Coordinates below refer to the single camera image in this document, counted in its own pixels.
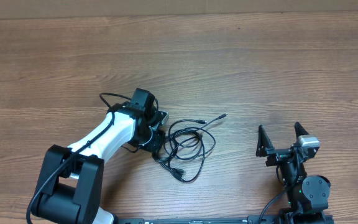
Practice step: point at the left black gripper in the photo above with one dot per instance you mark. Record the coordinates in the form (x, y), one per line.
(155, 144)

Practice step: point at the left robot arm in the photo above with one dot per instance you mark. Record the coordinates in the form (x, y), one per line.
(70, 181)

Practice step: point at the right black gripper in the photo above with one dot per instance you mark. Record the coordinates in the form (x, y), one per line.
(265, 148)

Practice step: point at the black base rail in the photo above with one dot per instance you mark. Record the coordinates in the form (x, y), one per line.
(251, 219)

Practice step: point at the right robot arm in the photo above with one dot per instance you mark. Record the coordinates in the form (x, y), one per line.
(307, 194)

